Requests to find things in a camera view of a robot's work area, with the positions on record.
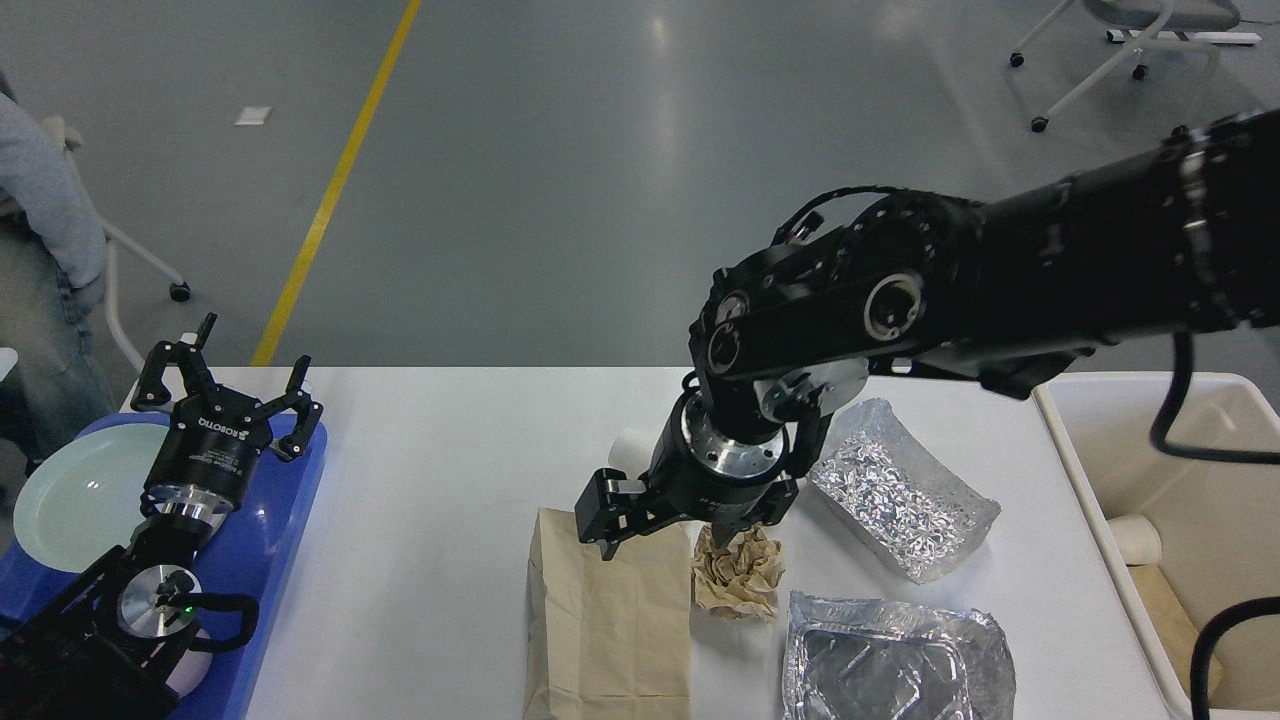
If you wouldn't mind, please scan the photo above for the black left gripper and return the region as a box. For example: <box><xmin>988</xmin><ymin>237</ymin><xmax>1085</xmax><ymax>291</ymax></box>
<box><xmin>131</xmin><ymin>313</ymin><xmax>325</xmax><ymax>516</ymax></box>

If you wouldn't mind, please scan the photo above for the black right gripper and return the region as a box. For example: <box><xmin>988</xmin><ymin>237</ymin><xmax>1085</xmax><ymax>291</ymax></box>
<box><xmin>573</xmin><ymin>392</ymin><xmax>799</xmax><ymax>561</ymax></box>

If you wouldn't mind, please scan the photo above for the brown paper bag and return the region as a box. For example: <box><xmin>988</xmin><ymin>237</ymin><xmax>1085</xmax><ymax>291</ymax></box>
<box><xmin>524</xmin><ymin>509</ymin><xmax>692</xmax><ymax>719</ymax></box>

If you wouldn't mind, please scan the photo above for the mint green plate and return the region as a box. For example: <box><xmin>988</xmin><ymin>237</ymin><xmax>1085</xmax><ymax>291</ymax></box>
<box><xmin>14</xmin><ymin>423</ymin><xmax>166</xmax><ymax>574</ymax></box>

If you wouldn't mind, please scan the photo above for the aluminium foil tray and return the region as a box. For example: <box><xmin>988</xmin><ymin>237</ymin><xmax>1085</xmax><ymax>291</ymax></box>
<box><xmin>781</xmin><ymin>591</ymin><xmax>1018</xmax><ymax>719</ymax></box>

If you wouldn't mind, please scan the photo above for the aluminium foil sheet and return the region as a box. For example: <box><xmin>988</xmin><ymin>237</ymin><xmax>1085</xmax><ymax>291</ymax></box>
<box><xmin>806</xmin><ymin>398</ymin><xmax>1001</xmax><ymax>585</ymax></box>

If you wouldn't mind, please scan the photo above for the pink mug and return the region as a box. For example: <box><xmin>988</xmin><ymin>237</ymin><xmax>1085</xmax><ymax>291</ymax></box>
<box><xmin>165</xmin><ymin>650</ymin><xmax>212</xmax><ymax>698</ymax></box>

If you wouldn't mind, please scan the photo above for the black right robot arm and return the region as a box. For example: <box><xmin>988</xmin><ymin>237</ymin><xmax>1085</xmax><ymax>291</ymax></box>
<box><xmin>575</xmin><ymin>110</ymin><xmax>1279</xmax><ymax>560</ymax></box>

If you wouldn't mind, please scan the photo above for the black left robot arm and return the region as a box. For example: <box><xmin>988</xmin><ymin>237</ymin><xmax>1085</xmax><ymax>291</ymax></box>
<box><xmin>3</xmin><ymin>313</ymin><xmax>323</xmax><ymax>719</ymax></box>

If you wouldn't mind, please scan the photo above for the white paper cup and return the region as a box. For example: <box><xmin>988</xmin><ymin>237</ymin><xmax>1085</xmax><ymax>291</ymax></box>
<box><xmin>607</xmin><ymin>427</ymin><xmax>660</xmax><ymax>480</ymax></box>

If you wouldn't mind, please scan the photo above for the crumpled brown paper ball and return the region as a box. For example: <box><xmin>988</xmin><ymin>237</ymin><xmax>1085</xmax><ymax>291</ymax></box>
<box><xmin>691</xmin><ymin>524</ymin><xmax>785</xmax><ymax>623</ymax></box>

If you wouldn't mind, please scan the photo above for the seated person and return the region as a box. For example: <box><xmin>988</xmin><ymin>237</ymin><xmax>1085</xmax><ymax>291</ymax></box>
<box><xmin>1</xmin><ymin>91</ymin><xmax>116</xmax><ymax>477</ymax></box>

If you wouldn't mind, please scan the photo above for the white chair left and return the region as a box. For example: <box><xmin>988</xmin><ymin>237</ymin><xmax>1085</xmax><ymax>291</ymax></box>
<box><xmin>40</xmin><ymin>117</ymin><xmax>192</xmax><ymax>373</ymax></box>

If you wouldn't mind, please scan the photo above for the paper cup in bin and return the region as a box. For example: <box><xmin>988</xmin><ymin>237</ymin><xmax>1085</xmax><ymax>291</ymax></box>
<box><xmin>1107</xmin><ymin>514</ymin><xmax>1164</xmax><ymax>568</ymax></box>

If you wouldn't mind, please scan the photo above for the beige plastic bin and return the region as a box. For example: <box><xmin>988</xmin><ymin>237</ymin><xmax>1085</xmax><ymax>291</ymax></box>
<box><xmin>1033</xmin><ymin>372</ymin><xmax>1279</xmax><ymax>719</ymax></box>

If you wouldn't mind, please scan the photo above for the white floor bar far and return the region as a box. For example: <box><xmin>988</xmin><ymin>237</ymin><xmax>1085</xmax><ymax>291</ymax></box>
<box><xmin>1106</xmin><ymin>28</ymin><xmax>1261</xmax><ymax>47</ymax></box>

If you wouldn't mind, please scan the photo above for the white office chair right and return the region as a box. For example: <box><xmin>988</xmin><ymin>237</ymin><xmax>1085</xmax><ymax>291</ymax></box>
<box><xmin>1030</xmin><ymin>1</ymin><xmax>1242</xmax><ymax>135</ymax></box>

